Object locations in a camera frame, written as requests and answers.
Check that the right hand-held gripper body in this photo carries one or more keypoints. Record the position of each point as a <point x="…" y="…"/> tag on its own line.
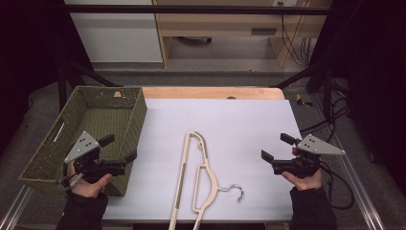
<point x="317" y="146"/>

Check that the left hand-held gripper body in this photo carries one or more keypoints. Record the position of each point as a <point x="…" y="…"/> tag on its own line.
<point x="86" y="145"/>

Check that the beige clothes hanger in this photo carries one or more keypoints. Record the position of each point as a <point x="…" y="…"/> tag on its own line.
<point x="214" y="182"/>

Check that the person's right hand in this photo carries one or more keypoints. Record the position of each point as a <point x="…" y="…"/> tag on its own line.
<point x="306" y="183"/>

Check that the person's left hand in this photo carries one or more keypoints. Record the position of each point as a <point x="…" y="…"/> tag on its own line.
<point x="87" y="189"/>

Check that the green woven basket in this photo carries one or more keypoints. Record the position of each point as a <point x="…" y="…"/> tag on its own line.
<point x="95" y="121"/>

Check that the yellow and black tool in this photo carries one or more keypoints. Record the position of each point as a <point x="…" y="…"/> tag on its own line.
<point x="300" y="100"/>

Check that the white table sheet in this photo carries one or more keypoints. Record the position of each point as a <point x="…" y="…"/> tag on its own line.
<point x="249" y="121"/>

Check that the black metal stand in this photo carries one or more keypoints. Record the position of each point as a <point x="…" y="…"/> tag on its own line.
<point x="326" y="89"/>
<point x="63" y="86"/>

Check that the black curtain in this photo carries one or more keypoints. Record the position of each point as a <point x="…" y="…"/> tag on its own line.
<point x="370" y="64"/>
<point x="28" y="48"/>

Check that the white cabinet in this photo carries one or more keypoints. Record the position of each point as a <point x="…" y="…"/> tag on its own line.
<point x="118" y="38"/>

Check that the light wooden desk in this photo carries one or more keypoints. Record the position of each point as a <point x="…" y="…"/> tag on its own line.
<point x="217" y="24"/>

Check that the black horizontal bar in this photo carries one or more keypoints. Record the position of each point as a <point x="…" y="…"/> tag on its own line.
<point x="191" y="10"/>

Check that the aluminium rail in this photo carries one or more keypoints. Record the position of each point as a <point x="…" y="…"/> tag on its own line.
<point x="14" y="209"/>
<point x="360" y="195"/>

